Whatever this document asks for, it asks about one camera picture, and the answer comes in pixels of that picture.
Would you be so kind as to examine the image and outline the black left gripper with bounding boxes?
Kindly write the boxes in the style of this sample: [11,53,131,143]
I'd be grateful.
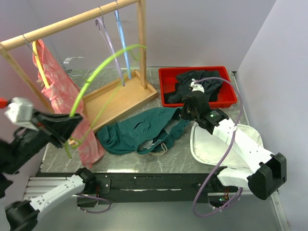
[0,105,86,172]

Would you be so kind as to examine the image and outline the green plastic hanger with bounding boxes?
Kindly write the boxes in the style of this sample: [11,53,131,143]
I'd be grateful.
[64,44,147,159]

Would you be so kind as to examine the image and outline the teal green shorts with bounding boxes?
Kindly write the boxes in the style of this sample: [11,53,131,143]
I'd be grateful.
[96,107,190,155]

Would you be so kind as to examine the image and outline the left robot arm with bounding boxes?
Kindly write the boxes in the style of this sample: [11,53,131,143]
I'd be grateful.
[0,109,96,231]

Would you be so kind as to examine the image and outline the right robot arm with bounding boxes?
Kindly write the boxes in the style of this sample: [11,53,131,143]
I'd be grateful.
[181,92,287,200]

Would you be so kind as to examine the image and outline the yellow plastic hanger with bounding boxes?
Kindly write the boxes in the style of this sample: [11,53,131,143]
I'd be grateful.
[32,41,50,88]

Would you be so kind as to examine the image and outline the purple plastic hanger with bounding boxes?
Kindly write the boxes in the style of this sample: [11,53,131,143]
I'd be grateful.
[95,18,125,87]

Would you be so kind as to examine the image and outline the blue plastic hanger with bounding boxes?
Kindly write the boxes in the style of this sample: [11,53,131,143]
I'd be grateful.
[115,10,131,79]

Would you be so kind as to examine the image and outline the black garment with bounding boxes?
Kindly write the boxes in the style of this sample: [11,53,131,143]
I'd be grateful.
[164,70,223,104]

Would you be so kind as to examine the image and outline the pink patterned garment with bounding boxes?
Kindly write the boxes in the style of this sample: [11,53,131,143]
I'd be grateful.
[33,39,104,168]

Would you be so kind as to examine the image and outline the red plastic bin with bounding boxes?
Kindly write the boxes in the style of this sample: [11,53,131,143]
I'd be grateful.
[158,66,237,108]

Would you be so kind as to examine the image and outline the white mesh tray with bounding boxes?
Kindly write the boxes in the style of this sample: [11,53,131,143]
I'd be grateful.
[190,123,249,169]

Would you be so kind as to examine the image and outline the wooden clothes rack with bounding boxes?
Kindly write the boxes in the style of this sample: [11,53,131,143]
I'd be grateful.
[0,0,158,131]

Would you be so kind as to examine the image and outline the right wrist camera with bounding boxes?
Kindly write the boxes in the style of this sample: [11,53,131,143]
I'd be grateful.
[190,78,205,93]

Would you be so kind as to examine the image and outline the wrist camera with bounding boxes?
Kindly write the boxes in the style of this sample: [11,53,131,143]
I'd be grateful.
[0,97,38,131]
[190,78,205,93]

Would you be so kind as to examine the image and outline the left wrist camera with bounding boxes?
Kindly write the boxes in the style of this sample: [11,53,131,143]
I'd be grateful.
[0,97,38,131]

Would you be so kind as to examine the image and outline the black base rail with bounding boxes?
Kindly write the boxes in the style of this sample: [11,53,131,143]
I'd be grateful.
[85,173,208,203]

